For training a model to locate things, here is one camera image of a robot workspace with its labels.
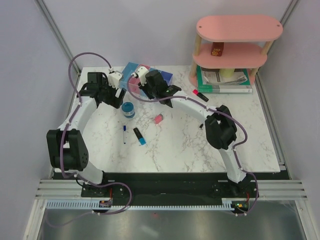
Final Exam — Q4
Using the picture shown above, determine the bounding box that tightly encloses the pink drawer bin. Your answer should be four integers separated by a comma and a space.
127, 64, 150, 97

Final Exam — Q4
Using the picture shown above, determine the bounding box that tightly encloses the pink eraser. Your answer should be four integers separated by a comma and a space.
154, 114, 164, 125

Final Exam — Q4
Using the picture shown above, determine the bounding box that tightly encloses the purple drawer bin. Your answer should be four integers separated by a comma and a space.
158, 70, 173, 86

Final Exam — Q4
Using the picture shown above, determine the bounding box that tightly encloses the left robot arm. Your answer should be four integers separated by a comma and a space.
46, 71, 126, 197

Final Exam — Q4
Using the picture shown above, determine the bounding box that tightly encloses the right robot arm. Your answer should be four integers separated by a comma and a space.
133, 66, 250, 197

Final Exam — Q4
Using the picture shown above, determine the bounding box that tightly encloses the blue round tape dispenser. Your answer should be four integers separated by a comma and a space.
121, 101, 136, 119

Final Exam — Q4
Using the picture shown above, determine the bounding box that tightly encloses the pink black highlighter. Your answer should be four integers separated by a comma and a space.
192, 89, 209, 102

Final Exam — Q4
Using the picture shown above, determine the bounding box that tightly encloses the blue white pen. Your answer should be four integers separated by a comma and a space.
123, 125, 127, 144

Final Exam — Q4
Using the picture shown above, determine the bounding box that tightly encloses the green book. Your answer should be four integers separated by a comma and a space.
196, 66, 253, 94

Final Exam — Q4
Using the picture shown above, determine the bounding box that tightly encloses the blue black highlighter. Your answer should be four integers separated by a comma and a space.
133, 127, 146, 146

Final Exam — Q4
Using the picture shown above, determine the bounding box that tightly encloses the yellow cup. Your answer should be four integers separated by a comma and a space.
219, 68, 235, 78

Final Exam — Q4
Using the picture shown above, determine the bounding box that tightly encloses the red small box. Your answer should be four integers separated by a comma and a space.
211, 42, 224, 57

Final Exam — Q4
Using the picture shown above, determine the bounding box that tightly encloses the pink three-tier shelf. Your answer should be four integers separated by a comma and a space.
189, 14, 283, 86

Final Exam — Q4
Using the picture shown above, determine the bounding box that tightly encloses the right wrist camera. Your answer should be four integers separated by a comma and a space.
133, 65, 149, 86

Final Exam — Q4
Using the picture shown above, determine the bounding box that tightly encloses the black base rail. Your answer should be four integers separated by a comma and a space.
52, 171, 292, 201

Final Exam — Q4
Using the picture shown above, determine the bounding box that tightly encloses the aluminium frame rail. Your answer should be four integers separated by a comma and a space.
35, 179, 307, 201

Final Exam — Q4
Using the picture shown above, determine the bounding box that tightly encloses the white cable duct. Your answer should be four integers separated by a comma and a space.
45, 198, 248, 211

